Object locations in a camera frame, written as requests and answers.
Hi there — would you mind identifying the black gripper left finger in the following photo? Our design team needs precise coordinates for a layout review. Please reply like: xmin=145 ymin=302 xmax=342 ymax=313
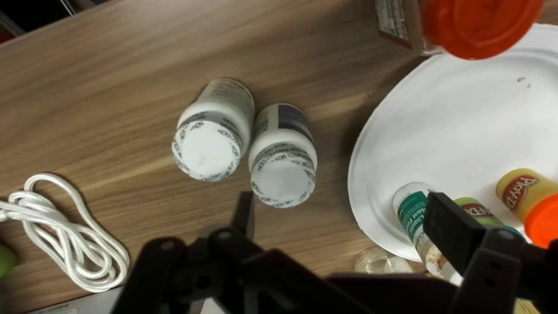
xmin=231 ymin=191 xmax=257 ymax=236

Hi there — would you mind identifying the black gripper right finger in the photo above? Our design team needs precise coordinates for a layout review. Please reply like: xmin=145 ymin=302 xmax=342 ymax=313
xmin=423 ymin=192 xmax=494 ymax=281

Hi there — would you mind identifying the white pill bottle green label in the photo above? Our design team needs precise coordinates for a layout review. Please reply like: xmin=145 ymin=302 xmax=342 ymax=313
xmin=391 ymin=180 xmax=468 ymax=288

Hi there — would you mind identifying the white pill bottle blue label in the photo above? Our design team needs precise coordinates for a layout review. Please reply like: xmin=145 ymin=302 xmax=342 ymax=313
xmin=247 ymin=102 xmax=322 ymax=212
xmin=170 ymin=77 xmax=259 ymax=185

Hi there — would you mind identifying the play-doh can orange lid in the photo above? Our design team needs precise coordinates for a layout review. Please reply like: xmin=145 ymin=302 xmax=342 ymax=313
xmin=494 ymin=168 xmax=558 ymax=252

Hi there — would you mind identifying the spice jar orange lid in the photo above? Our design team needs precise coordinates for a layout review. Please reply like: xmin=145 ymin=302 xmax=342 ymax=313
xmin=374 ymin=0 xmax=550 ymax=62

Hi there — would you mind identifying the white paper plate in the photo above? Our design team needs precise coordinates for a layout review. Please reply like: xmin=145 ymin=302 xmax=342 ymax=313
xmin=346 ymin=23 xmax=558 ymax=266

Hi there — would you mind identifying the white hydroponic planter appliance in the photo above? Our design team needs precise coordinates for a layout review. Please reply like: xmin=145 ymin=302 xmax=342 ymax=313
xmin=32 ymin=288 xmax=126 ymax=314

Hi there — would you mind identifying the white coiled rope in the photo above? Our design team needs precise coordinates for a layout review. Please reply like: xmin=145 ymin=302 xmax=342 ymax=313
xmin=0 ymin=171 xmax=133 ymax=295

